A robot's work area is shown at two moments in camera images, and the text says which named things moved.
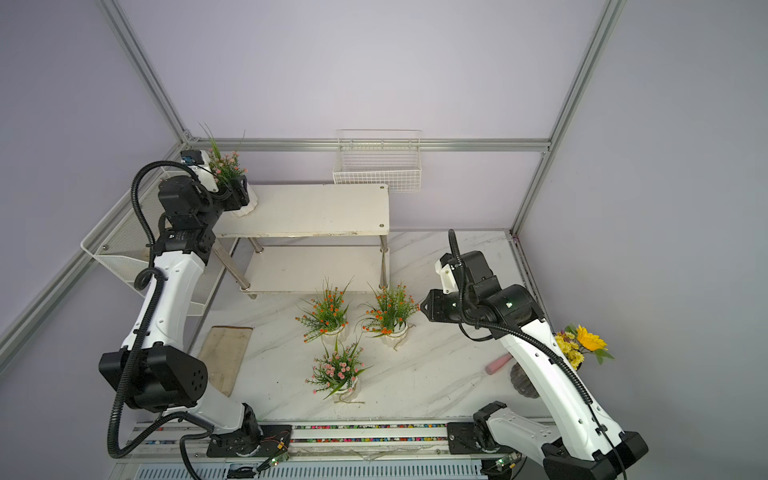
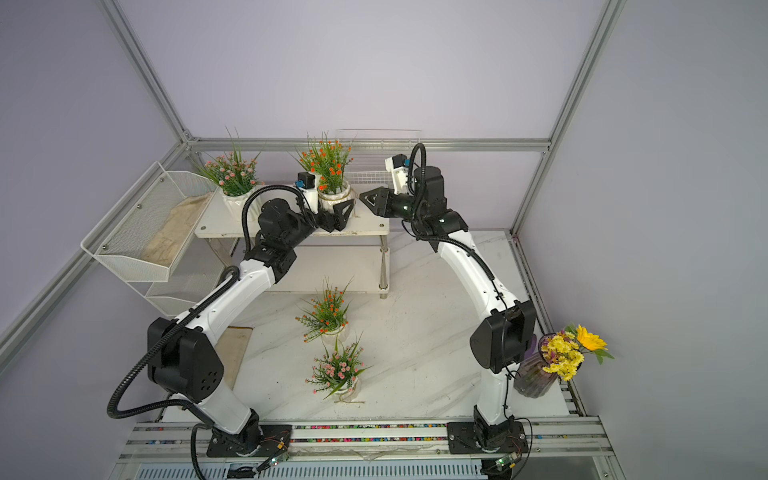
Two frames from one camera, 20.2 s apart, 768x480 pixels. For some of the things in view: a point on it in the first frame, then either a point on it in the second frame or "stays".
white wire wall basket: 379,157 stays
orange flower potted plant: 386,318 -> 327,159
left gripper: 235,194 -> 338,221
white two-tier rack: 326,238 stays
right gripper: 438,313 -> 387,204
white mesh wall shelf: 119,245 stays
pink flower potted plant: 336,373 stays
